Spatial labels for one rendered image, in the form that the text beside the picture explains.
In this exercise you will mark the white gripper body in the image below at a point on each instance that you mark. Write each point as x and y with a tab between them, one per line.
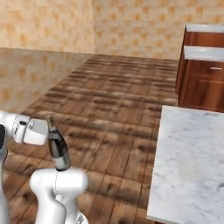
37	132

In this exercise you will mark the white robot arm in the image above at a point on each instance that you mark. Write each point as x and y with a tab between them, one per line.
49	189

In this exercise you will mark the dark wine bottle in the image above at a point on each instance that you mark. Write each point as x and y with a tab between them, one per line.
58	148

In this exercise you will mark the brown wooden cupboards white top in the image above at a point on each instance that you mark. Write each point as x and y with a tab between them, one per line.
201	87

